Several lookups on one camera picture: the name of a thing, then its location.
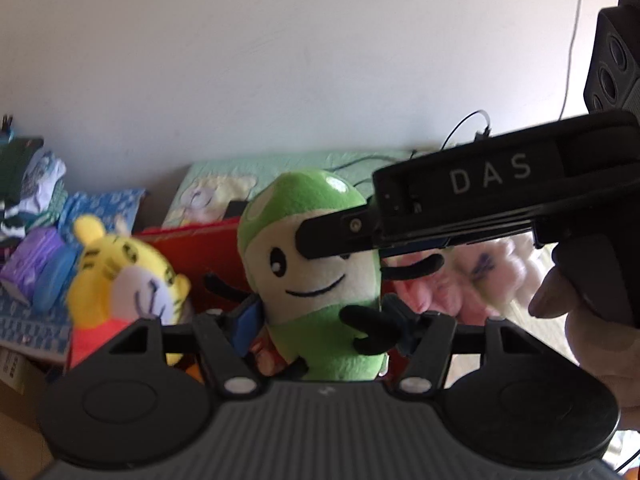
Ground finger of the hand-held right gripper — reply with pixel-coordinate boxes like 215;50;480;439
295;207;381;261

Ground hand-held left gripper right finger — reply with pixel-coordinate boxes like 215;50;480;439
382;296;548;401

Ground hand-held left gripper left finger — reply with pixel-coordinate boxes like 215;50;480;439
107;296;264;400

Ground green plush toy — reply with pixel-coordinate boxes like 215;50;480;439
204;169;446;382

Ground red cardboard box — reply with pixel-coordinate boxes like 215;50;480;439
134;217;263;318

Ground person's right hand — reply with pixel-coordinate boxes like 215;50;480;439
530;265;640;431

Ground white plush rabbit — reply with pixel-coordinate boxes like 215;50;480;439
447;237;548;321

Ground green cartoon bed sheet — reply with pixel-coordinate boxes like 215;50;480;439
162;149;436;228

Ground yellow tiger plush toy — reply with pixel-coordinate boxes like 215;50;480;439
66;214;193;371

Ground purple package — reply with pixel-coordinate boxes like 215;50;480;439
0;226;66;303

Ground green striped cloth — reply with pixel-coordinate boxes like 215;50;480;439
0;192;67;243

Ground white printed cloth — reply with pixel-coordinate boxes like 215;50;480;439
22;152;67;211

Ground brown cardboard box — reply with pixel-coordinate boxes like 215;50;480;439
0;345;53;480

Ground dark green folded cloth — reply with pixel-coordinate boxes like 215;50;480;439
0;137;45;201

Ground black charger cable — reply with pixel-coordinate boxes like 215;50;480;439
327;109;493;175

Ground thin wall cable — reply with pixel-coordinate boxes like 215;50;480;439
559;0;586;121

